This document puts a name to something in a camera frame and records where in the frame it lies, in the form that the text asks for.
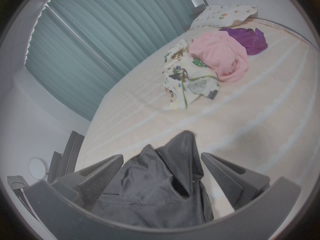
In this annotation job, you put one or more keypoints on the pink garment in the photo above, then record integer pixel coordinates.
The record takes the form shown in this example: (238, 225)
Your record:
(220, 54)

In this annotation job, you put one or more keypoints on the bed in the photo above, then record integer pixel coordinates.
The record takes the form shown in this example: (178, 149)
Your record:
(250, 114)

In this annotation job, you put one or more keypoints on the black T-shirt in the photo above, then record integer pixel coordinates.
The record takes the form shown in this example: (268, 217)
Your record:
(155, 189)

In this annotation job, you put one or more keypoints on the white printed pillow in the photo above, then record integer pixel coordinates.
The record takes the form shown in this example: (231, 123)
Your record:
(220, 15)

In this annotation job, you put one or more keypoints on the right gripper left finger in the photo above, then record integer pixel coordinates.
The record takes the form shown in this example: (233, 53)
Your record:
(95, 179)

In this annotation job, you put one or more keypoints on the grey bedside table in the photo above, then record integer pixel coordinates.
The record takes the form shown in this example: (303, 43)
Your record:
(198, 9)

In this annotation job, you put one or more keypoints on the white printed garment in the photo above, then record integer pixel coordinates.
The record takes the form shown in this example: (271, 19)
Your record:
(187, 86)

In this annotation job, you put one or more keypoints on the purple garment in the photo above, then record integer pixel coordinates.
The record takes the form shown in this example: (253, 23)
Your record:
(250, 41)

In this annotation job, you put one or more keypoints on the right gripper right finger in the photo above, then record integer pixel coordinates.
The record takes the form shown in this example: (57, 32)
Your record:
(232, 181)

